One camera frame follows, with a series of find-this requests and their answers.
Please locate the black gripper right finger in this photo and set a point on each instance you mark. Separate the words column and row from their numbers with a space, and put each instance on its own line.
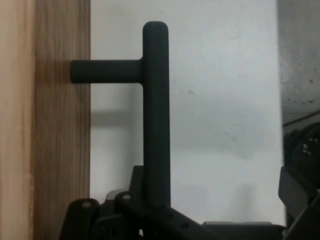
column 297, row 192

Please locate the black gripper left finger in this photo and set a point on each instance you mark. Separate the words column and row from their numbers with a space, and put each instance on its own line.
column 130, row 217

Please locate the wooden drawer front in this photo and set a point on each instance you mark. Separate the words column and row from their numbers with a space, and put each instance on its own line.
column 50, row 137

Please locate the black machine base with screws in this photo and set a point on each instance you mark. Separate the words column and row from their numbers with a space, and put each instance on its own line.
column 303, row 147

